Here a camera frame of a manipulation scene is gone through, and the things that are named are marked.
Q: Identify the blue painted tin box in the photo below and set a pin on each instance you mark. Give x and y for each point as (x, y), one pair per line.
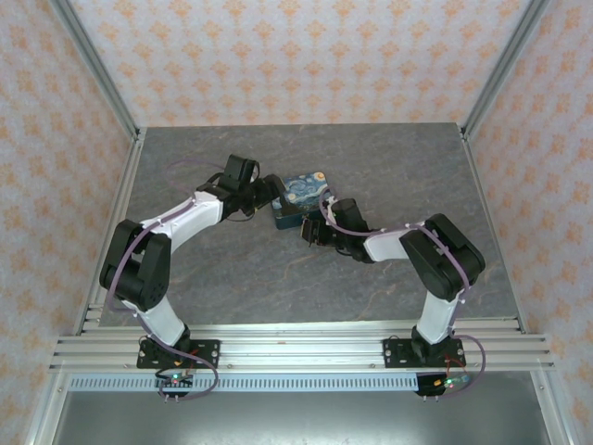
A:
(301, 190)

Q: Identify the aluminium corner post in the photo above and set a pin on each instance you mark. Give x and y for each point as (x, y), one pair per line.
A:
(505, 69)
(99, 69)

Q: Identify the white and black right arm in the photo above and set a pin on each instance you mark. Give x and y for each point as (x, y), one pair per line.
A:
(445, 259)

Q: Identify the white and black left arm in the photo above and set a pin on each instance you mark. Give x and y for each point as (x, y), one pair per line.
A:
(185, 222)

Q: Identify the aluminium frame leg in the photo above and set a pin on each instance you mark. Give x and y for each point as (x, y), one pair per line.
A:
(46, 408)
(551, 408)

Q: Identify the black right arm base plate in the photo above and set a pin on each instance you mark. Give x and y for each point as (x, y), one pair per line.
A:
(394, 352)

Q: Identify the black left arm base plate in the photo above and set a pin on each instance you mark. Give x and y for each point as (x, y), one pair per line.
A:
(208, 352)

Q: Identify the aluminium side rail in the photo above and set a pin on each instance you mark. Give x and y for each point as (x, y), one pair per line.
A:
(481, 185)
(116, 218)

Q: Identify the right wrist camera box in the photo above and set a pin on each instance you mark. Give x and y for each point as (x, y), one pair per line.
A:
(331, 206)

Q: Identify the grey metal sheet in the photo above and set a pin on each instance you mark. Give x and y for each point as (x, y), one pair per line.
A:
(301, 419)

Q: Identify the aluminium cross rail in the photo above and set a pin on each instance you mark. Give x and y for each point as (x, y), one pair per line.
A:
(301, 347)

